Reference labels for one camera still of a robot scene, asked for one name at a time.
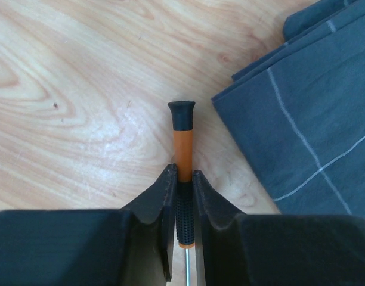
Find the small black screwdriver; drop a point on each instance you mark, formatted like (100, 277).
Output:
(182, 123)

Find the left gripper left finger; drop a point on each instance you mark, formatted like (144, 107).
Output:
(132, 245)

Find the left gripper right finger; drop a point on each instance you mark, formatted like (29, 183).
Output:
(235, 248)

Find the grey folded cloth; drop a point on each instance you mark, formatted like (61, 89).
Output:
(298, 113)

